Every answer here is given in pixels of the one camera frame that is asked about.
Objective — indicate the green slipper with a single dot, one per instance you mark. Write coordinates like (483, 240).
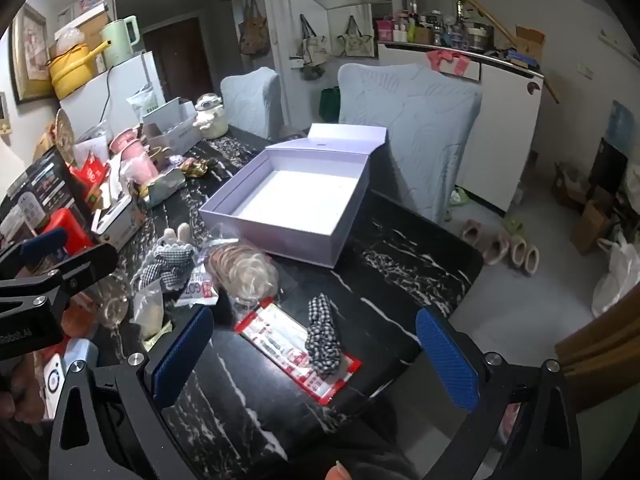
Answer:
(458, 196)
(513, 226)

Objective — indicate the black white checkered scrunchie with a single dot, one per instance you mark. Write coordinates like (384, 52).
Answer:
(322, 340)

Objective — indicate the white cabinet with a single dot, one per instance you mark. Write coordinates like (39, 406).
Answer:
(505, 125)

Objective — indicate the dark brown door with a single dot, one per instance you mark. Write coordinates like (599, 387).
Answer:
(177, 60)

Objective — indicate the white toy doll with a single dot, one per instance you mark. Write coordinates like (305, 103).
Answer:
(212, 117)

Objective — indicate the framed picture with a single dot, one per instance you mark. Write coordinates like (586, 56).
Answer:
(30, 55)

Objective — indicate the red white packet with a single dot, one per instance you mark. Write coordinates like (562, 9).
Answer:
(280, 340)

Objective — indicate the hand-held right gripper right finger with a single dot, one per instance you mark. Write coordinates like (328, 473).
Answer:
(447, 360)

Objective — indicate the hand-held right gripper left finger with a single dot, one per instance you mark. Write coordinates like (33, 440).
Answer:
(182, 355)

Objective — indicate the person's right hand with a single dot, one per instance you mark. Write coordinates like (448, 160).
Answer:
(340, 472)

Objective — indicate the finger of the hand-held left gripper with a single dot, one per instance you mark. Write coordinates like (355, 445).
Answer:
(45, 242)
(87, 262)

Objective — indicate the row of bottles and jars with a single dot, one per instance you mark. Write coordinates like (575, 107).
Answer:
(435, 30)

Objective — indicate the gold foil wrapper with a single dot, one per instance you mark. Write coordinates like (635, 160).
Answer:
(197, 167)

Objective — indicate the clear bag of white pieces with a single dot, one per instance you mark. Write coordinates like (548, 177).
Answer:
(147, 315)

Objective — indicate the red box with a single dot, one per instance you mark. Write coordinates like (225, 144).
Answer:
(70, 230)

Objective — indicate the green bag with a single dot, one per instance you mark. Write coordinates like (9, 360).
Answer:
(330, 105)

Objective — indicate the pink cloth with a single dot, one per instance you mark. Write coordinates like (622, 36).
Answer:
(447, 62)

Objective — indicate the light blue covered chair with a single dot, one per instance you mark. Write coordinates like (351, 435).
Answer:
(250, 105)
(415, 135)

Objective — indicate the lavender cardboard gift box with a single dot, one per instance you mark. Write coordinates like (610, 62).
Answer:
(280, 195)

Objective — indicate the pink fuzzy slipper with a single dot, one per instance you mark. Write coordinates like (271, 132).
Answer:
(496, 250)
(471, 232)
(518, 252)
(531, 260)

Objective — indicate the yellow pot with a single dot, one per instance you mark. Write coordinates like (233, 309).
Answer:
(72, 72)

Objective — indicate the open cardboard box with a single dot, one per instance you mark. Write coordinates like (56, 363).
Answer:
(530, 42)

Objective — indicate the wooden door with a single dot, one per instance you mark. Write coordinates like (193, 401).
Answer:
(605, 350)

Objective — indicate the clear plastic container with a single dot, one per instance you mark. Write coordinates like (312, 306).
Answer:
(95, 310)

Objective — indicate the pink cup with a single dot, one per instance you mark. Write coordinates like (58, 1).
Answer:
(130, 155)

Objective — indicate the brown cardboard box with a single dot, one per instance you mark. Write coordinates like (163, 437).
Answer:
(590, 227)

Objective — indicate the rabbit plush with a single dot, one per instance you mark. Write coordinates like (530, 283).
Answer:
(170, 262)

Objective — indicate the silver purple snack packet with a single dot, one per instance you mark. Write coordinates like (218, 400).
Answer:
(197, 290)

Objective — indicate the blue poster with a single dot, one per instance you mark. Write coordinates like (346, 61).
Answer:
(619, 127)

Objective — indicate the black printed carton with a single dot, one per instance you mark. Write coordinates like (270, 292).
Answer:
(40, 190)

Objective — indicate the white fridge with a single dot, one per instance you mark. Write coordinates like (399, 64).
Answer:
(125, 85)

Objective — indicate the white plastic bag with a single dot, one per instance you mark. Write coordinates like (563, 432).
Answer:
(617, 280)

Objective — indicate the green kettle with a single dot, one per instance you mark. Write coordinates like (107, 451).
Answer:
(117, 40)

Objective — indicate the silver pouch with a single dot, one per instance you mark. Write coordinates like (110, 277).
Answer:
(165, 185)

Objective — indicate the brown tote bag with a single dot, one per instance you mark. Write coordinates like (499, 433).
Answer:
(254, 32)

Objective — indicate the white printed carton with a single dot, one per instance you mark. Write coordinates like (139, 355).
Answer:
(120, 222)

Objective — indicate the beige tote bag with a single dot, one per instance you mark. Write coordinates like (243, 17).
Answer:
(312, 45)
(355, 40)

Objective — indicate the red snack bag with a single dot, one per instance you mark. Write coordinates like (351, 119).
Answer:
(90, 175)

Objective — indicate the white cardboard box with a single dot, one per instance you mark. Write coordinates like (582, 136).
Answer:
(172, 127)

